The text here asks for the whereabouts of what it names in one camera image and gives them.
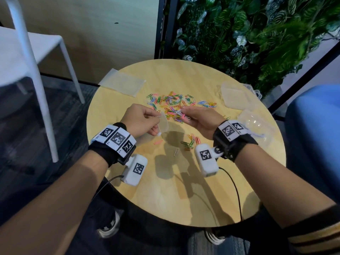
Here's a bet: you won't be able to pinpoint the black camera cable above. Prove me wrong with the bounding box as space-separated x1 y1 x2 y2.
217 166 244 222
91 175 125 202

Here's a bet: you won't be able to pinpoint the person's right hand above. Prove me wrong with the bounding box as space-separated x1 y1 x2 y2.
180 105 227 141

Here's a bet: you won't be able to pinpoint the translucent plastic bag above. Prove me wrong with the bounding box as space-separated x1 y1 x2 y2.
135 111 170 146

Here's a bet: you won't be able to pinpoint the person's left hand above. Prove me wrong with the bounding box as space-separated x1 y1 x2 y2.
120 104 161 138

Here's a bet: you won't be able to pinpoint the blue armchair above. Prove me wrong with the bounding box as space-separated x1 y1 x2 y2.
284 85 340 202

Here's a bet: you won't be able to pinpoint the person's dark trousers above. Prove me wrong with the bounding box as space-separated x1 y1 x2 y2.
0 177 295 255

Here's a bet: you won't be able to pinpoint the black left wristband with markers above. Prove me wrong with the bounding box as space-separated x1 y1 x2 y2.
88 122 137 168

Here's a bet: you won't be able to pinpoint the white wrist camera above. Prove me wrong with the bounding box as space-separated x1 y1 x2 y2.
121 154 148 187
194 143 223 178

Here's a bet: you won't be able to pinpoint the person's left forearm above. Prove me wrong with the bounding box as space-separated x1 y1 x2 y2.
0 150 109 255

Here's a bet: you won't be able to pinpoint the pile of coloured paper clips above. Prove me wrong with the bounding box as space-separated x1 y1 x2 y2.
145 91 217 152

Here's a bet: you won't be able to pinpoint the black right camera cable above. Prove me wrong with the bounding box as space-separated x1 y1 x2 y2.
217 166 244 222

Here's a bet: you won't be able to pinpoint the clear plastic lid blue band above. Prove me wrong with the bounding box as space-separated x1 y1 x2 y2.
237 108 277 149

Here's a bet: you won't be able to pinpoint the black left camera cable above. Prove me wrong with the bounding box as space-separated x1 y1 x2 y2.
91 175 125 202

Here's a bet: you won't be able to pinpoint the person's left shoe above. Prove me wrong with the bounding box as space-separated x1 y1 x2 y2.
97 211 121 239

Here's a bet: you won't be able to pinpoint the person's shoe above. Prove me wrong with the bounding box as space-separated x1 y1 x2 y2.
97 211 121 239
204 228 226 246

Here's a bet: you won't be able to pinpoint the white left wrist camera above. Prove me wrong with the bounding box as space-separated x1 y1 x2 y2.
121 154 148 187

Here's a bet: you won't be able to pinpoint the black right wristband with markers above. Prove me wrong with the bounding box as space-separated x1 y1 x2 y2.
212 119 259 163

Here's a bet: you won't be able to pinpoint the white chair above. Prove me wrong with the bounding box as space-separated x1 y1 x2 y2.
0 0 85 163

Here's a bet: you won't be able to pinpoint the person's right shirt sleeve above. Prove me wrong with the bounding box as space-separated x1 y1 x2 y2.
284 204 340 255

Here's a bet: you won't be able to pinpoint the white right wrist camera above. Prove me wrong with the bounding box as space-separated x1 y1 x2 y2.
194 143 223 178

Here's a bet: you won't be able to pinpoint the person's right shoe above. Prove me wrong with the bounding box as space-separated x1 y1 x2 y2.
204 228 226 246

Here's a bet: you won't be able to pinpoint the stack of plastic bags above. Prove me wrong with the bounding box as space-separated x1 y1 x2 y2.
98 68 146 98

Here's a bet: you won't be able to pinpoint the green plant wall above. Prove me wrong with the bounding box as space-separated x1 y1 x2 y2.
172 0 340 96

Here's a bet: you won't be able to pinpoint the person's right forearm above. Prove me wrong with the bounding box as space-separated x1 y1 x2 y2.
235 145 336 229

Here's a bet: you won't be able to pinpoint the clear plastic box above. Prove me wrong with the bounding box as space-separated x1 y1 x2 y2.
220 82 263 110

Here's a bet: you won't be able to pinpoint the black wristband with markers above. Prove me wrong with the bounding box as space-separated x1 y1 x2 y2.
212 119 259 163
88 122 137 168

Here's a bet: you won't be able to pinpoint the round wooden table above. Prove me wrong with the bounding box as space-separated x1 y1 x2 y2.
86 58 287 227

